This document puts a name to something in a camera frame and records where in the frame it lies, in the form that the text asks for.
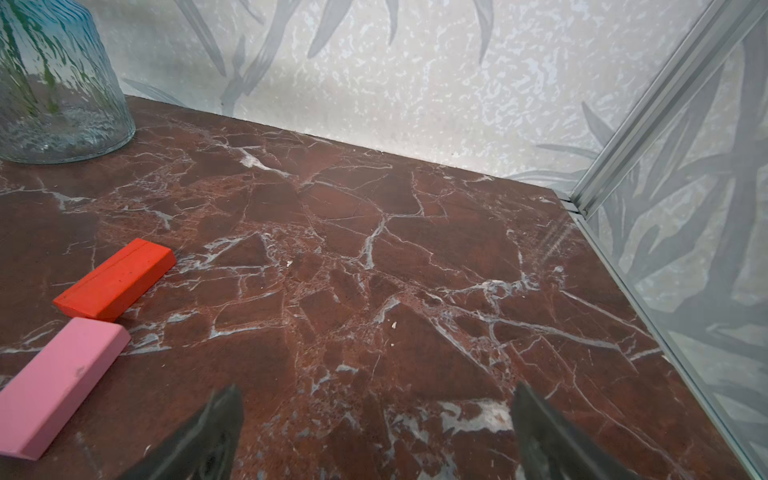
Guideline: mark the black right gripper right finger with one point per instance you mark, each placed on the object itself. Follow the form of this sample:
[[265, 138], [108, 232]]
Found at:
[[551, 447]]

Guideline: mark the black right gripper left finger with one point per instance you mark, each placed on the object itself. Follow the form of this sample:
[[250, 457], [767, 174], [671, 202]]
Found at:
[[204, 447]]

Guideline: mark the blue glass vase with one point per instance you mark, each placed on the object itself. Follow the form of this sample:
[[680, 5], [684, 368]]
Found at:
[[61, 101]]

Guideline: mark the long red block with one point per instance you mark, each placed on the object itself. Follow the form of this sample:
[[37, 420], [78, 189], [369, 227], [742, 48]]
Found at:
[[108, 291]]

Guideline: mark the light pink block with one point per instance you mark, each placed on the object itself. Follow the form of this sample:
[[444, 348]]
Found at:
[[43, 396]]

